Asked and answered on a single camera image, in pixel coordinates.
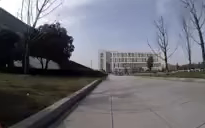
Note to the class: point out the raised concrete kerb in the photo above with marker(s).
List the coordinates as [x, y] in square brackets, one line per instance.
[56, 111]

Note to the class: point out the grass verge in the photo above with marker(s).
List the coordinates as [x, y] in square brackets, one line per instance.
[190, 75]

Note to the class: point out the dark leafy tree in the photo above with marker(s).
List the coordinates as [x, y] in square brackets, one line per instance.
[53, 40]
[5, 46]

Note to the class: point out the small dark tree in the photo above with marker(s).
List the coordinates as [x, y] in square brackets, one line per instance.
[150, 62]

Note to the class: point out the low dark hedge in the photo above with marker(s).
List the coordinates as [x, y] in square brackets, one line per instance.
[83, 72]

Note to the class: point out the grass lawn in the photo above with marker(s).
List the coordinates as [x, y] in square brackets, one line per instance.
[23, 93]

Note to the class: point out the grey concrete pavement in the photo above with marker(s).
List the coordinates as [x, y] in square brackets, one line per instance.
[140, 103]

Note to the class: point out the white multi-storey building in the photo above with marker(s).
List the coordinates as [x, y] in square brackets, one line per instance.
[130, 60]

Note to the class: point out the bare tree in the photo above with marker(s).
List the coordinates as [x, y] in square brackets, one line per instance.
[188, 50]
[164, 50]
[202, 43]
[26, 50]

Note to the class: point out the dark sloped-roof building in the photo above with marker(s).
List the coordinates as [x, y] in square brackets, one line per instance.
[6, 25]

